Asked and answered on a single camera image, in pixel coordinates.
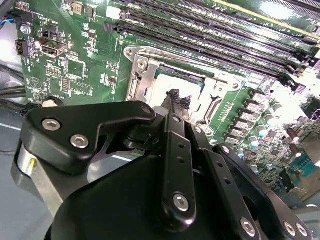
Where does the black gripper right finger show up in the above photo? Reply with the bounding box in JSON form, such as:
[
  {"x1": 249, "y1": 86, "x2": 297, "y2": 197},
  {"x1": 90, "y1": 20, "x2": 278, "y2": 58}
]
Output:
[{"x1": 180, "y1": 96, "x2": 313, "y2": 240}]

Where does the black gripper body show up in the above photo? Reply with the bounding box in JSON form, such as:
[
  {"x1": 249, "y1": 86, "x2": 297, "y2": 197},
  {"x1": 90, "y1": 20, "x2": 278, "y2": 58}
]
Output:
[{"x1": 42, "y1": 153, "x2": 242, "y2": 240}]

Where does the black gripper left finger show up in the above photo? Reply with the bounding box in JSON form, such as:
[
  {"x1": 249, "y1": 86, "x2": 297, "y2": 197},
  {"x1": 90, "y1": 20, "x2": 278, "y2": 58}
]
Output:
[{"x1": 11, "y1": 88, "x2": 198, "y2": 227}]

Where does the metal socket cover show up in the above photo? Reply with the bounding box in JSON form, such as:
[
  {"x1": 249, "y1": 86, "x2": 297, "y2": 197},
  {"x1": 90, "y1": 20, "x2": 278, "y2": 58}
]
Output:
[{"x1": 133, "y1": 53, "x2": 222, "y2": 126}]

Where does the silver CPU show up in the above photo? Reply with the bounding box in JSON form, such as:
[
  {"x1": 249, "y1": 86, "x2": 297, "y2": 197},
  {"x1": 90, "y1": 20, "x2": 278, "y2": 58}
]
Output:
[{"x1": 147, "y1": 72, "x2": 210, "y2": 113}]

